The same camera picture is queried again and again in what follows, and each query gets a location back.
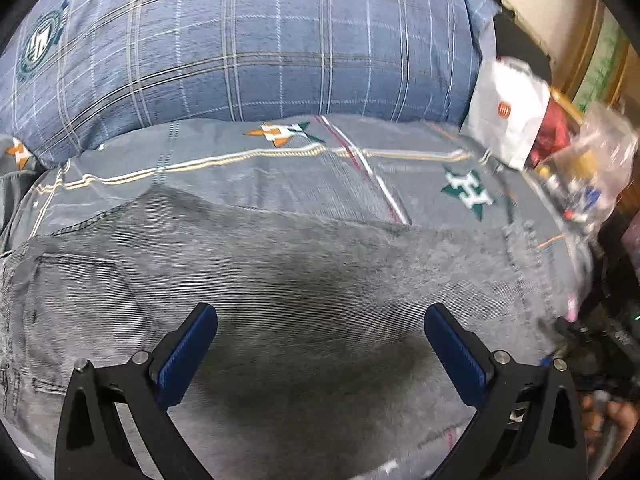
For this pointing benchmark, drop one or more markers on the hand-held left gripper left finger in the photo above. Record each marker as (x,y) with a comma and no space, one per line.
(186,357)

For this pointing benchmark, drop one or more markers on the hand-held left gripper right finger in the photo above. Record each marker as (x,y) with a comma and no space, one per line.
(457,355)

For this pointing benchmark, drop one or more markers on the grey denim pants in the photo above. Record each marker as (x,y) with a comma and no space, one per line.
(300,280)

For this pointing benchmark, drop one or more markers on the person's right hand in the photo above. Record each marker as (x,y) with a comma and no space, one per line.
(617,422)

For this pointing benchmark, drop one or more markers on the clear plastic bag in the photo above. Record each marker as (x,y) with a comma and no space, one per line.
(595,160)

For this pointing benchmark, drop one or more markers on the red bag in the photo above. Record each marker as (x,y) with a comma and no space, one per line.
(552,130)

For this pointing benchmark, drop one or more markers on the grey star print bedsheet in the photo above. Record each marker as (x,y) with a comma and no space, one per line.
(310,162)

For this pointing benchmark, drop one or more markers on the white paper bag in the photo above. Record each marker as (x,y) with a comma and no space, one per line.
(505,110)

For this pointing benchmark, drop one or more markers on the wooden furniture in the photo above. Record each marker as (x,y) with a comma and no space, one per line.
(600,50)

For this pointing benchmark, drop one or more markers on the black bag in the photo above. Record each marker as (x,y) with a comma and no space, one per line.
(525,40)

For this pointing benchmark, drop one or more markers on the blue plaid pillow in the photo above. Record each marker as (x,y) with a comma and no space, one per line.
(250,35)

